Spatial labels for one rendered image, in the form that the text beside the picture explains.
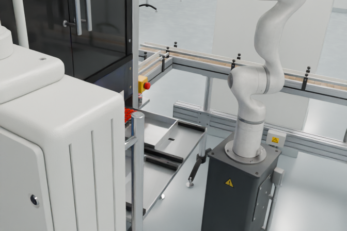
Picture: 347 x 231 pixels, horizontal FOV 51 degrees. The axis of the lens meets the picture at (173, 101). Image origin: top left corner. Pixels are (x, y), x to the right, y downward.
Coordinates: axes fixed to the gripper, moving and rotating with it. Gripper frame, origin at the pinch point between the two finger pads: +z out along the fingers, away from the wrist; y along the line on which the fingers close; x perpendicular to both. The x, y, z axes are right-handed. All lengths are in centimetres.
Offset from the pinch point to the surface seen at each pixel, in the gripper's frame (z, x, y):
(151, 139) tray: 13, 49, -71
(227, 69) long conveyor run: 65, -3, -11
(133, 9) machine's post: -13, 51, -17
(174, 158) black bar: 3, 39, -84
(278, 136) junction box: 85, -32, -54
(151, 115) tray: 24, 49, -55
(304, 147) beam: 89, -49, -62
